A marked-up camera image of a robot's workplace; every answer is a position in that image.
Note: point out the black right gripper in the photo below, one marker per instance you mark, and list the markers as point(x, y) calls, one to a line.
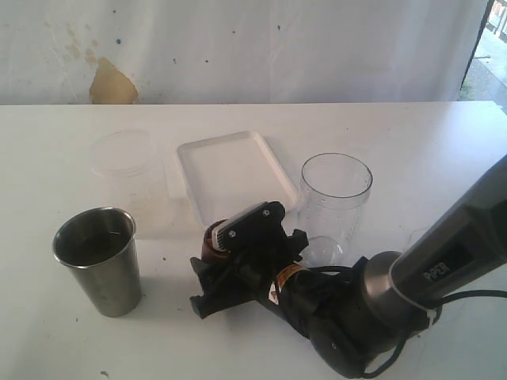
point(269, 271)

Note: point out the brown wooden cup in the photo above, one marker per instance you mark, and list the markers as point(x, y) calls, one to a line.
point(208, 254)

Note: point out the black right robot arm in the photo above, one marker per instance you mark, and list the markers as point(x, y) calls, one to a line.
point(359, 318)

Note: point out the clear plastic shaker body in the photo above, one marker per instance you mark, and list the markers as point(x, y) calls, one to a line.
point(334, 188)

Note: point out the clear dome shaker lid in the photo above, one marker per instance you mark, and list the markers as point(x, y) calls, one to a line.
point(415, 236)

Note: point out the white rectangular tray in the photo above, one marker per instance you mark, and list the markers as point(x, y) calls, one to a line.
point(226, 174)

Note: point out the stainless steel cup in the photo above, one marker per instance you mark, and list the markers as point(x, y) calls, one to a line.
point(98, 247)

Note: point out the translucent plastic measuring cup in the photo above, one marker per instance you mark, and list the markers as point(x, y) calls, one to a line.
point(133, 176)

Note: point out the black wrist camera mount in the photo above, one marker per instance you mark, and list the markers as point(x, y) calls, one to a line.
point(257, 224)

